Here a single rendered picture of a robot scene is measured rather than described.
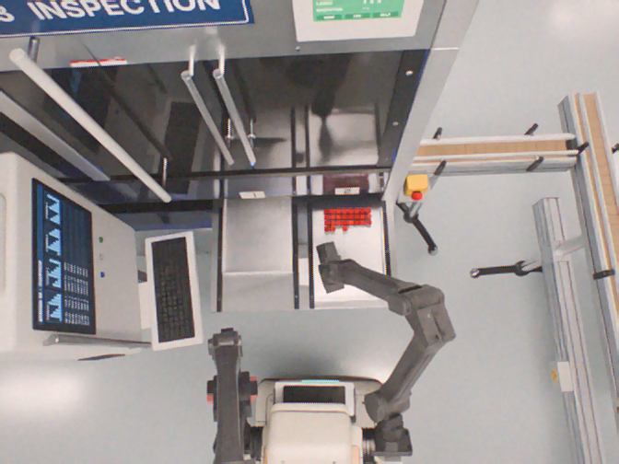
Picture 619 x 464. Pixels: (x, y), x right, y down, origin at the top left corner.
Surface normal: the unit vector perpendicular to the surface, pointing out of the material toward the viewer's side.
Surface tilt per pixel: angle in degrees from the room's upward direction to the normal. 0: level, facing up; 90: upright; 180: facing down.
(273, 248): 0
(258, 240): 0
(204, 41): 90
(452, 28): 90
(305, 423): 43
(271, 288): 0
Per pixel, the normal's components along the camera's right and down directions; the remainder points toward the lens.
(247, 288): -0.04, -0.25
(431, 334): 0.29, -0.37
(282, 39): 0.03, 0.97
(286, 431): -0.03, -0.84
